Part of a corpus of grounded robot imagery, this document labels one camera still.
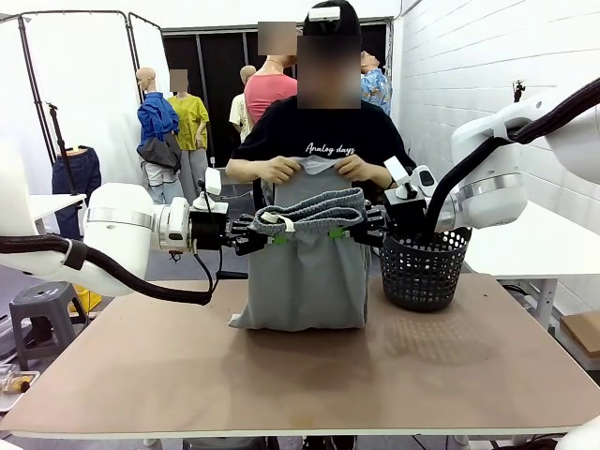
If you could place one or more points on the brown cardboard box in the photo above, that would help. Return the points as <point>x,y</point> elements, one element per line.
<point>583,333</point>

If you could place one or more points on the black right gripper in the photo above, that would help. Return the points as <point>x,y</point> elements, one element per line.
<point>405,215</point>

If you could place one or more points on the large white side table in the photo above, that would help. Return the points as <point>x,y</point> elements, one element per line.
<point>515,258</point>

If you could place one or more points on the person's left forearm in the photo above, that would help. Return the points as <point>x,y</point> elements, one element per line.
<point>384,175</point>

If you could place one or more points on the mannequin in floral shirt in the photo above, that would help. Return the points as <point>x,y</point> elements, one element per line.
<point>377,89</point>

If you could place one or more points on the mannequin in yellow shirt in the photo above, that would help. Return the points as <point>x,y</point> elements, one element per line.
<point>190,122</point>

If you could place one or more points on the person's left hand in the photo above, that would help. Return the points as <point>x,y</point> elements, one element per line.
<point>357,169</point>

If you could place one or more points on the black curtain wall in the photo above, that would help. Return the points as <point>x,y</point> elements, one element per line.
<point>215,70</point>

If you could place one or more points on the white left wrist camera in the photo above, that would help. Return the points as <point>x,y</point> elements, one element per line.
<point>212,180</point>

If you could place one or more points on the grey plastic stool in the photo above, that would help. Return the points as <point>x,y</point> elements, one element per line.
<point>42,309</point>

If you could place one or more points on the mannequin in blue shirt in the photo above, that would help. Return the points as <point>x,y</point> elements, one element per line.
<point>157,122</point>

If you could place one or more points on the grey training pants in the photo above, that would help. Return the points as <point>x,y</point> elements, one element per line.
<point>304,281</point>

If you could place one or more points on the white backdrop panel black frame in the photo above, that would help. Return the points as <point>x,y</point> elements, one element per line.
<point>79,61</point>

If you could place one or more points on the person in black T-shirt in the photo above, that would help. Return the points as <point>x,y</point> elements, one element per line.
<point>281,126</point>

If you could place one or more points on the white head-mounted camera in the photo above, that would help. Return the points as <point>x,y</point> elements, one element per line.
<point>324,13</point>

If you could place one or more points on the black perforated plastic basket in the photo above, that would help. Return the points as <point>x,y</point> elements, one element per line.
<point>422,281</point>

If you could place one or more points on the dark blue jeans on stand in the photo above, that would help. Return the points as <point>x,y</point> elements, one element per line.
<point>86,173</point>

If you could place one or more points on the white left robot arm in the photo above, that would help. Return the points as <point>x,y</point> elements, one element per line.
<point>122,220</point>

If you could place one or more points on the small white side table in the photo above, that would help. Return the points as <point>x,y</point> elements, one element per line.
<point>51,204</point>

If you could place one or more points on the black baseball cap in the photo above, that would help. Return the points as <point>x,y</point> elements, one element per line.
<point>349,21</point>

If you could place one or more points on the person's right hand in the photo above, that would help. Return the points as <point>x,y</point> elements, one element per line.
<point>281,169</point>

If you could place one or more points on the mannequin in pink top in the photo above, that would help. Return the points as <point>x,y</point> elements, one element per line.
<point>267,96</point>

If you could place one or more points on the black tripod stand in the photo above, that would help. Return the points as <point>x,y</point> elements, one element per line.
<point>58,136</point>

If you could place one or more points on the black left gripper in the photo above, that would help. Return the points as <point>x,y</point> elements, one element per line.
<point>208,229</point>

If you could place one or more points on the person's right forearm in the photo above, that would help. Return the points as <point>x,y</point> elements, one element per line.
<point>244,169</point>

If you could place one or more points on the clear tray with snacks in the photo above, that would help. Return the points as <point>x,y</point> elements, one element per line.
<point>16,386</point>

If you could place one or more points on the black box behind table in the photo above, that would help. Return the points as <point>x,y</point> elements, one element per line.
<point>234,275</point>

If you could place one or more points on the yellow plastic crate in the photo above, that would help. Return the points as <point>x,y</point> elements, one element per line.
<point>89,300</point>

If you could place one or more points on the small black camera on mount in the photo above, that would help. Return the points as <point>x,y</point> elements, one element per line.
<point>518,90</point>

